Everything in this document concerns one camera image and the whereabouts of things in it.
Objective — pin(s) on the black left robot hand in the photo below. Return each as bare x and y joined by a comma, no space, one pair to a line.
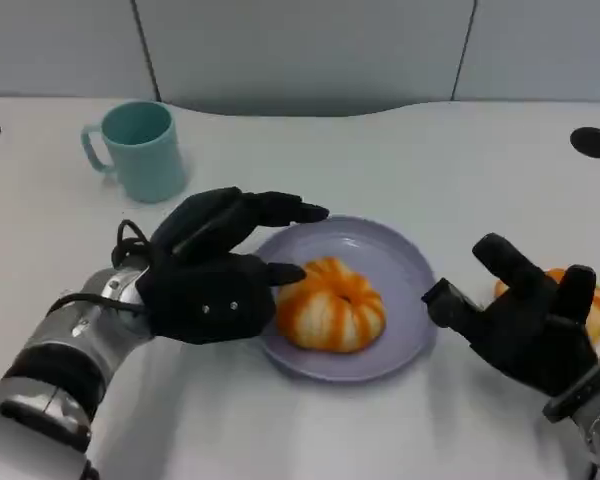
205,295

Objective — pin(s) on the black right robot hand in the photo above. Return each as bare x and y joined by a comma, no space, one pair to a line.
530,335

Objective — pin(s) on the orange and white bread roll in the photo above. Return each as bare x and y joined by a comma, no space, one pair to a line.
598,320
330,310

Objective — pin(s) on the lilac plate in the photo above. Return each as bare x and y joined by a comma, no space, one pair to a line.
405,320

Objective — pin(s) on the pale green mug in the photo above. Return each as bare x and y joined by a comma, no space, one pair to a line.
150,165

